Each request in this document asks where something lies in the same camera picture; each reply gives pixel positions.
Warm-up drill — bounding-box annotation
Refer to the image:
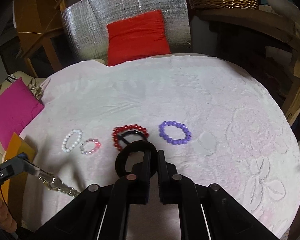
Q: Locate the person's left hand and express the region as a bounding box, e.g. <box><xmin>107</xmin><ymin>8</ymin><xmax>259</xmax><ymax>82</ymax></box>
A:
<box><xmin>0</xmin><ymin>198</ymin><xmax>17</xmax><ymax>233</ymax></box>

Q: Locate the red cushion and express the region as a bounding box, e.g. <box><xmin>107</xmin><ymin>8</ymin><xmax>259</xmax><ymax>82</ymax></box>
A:
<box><xmin>107</xmin><ymin>10</ymin><xmax>171</xmax><ymax>67</ymax></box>

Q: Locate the white pearl bead bracelet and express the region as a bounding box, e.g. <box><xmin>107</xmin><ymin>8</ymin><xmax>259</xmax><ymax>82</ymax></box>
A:
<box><xmin>61</xmin><ymin>128</ymin><xmax>83</xmax><ymax>153</ymax></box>

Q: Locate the pink white embossed blanket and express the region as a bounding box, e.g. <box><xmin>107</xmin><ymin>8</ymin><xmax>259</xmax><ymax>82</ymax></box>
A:
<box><xmin>21</xmin><ymin>55</ymin><xmax>300</xmax><ymax>237</ymax></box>

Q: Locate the magenta cushion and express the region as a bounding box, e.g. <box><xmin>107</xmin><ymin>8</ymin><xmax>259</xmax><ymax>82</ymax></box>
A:
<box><xmin>0</xmin><ymin>78</ymin><xmax>44</xmax><ymax>150</ymax></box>

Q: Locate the wooden cabinet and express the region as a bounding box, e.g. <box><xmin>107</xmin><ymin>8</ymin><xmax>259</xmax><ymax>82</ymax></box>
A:
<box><xmin>13</xmin><ymin>0</ymin><xmax>77</xmax><ymax>77</ymax></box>

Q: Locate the pink clear bead bracelet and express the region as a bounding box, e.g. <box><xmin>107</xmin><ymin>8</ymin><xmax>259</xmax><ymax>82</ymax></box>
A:
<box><xmin>79</xmin><ymin>138</ymin><xmax>101</xmax><ymax>156</ymax></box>

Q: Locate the patterned fabric pouch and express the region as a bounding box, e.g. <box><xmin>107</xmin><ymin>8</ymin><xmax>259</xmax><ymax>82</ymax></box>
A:
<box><xmin>27</xmin><ymin>77</ymin><xmax>50</xmax><ymax>102</ymax></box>

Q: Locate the silver metal watch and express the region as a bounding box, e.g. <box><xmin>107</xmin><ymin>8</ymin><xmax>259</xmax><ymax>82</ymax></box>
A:
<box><xmin>32</xmin><ymin>166</ymin><xmax>80</xmax><ymax>197</ymax></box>

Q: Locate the orange cardboard tray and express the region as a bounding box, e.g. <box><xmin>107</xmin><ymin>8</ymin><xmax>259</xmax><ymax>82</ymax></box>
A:
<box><xmin>0</xmin><ymin>133</ymin><xmax>36</xmax><ymax>225</ymax></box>

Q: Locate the silver foil insulation sheet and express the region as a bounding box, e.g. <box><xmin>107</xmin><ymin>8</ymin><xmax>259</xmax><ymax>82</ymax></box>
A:
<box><xmin>62</xmin><ymin>0</ymin><xmax>191</xmax><ymax>61</ymax></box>

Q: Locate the purple bead bracelet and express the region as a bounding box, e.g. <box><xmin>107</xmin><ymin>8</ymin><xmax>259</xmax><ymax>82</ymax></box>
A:
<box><xmin>158</xmin><ymin>120</ymin><xmax>192</xmax><ymax>145</ymax></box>

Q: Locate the black fabric hair scrunchie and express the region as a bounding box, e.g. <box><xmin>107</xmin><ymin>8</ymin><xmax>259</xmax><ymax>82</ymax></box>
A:
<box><xmin>115</xmin><ymin>140</ymin><xmax>158</xmax><ymax>178</ymax></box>

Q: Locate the red bead bracelet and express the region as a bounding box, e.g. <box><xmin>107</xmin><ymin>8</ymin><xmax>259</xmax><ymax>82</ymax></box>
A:
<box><xmin>111</xmin><ymin>124</ymin><xmax>149</xmax><ymax>152</ymax></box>

